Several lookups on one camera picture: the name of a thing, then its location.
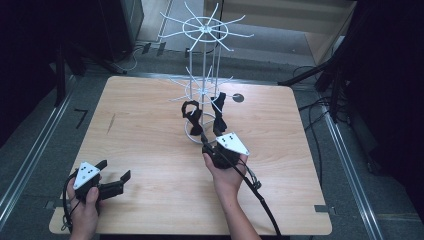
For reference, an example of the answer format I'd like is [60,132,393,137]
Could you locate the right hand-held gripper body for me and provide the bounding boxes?
[201,131,251,170]

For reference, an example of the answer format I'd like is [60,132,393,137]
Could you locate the dark blue bow tie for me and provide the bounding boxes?
[181,99,205,137]
[210,91,229,137]

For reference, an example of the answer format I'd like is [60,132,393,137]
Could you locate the black cables on floor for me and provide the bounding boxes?
[277,49,344,124]

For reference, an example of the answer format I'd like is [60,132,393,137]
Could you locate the metal floor rail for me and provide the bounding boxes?
[322,109,386,240]
[0,74,79,223]

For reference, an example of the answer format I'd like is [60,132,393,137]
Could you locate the white floor cable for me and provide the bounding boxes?
[113,44,145,75]

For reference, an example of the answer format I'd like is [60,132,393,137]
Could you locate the person's left hand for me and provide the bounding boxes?
[66,179,101,238]

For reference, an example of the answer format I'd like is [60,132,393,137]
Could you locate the beige wooden furniture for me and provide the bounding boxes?
[203,0,358,66]

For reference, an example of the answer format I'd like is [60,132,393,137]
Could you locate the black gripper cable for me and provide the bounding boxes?
[61,171,81,234]
[199,131,283,238]

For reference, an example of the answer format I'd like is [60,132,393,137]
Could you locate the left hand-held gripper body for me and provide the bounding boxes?
[72,161,126,203]

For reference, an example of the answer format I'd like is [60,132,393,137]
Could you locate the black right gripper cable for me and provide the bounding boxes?
[199,131,283,238]

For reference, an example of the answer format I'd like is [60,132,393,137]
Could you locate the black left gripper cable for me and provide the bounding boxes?
[61,171,81,234]

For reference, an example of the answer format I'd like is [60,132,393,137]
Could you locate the dark cabinet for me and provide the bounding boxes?
[66,0,145,75]

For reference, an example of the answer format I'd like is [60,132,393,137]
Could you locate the white wire display rack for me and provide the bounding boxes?
[157,1,255,146]

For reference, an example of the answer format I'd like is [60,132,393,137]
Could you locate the person's right hand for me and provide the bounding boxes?
[202,151,250,202]

